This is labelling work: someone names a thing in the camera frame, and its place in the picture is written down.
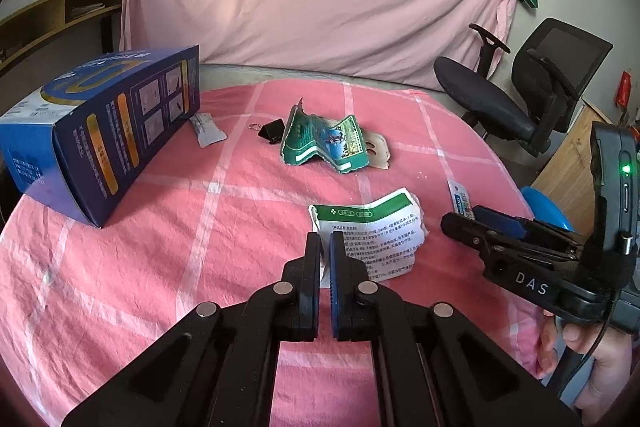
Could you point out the black binder clip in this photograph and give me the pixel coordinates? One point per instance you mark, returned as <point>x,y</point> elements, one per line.
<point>274,129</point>

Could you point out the black office chair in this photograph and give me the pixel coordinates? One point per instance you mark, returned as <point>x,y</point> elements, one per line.
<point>480,97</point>

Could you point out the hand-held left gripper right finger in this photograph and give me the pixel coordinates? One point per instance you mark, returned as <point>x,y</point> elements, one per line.
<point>337,297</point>

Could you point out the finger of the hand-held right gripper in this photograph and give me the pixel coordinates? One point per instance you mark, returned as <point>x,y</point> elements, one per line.
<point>500,219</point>
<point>465,227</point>

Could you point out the wooden shelf desk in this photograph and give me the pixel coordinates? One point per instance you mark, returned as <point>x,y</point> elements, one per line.
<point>45,14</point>

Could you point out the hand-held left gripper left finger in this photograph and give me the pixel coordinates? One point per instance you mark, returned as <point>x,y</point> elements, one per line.
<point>312,267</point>

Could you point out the small white blue sachet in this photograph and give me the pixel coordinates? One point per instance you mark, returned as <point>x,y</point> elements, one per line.
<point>459,197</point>

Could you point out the white green printed packet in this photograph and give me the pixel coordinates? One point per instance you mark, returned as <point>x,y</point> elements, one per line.
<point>375,232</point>

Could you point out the person's right hand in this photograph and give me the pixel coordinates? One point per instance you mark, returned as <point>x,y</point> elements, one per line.
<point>610,372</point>

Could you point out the torn green cardboard packaging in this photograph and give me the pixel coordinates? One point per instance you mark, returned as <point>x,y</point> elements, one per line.
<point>320,139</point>

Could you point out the small silver sachet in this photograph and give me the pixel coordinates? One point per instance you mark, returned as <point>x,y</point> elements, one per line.
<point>207,132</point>

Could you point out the red paper piece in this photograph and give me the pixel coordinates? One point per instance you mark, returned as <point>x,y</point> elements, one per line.
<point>625,89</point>

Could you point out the pink plaid tablecloth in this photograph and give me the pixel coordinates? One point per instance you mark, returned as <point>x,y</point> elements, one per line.
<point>150,282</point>

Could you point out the blue cardboard box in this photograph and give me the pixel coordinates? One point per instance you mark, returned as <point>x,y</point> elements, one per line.
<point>100,132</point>

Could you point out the beige cardboard piece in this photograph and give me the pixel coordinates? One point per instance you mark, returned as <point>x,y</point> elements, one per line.
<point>379,149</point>

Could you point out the blue plastic bucket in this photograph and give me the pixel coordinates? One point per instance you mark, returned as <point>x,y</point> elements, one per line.
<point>545,207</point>

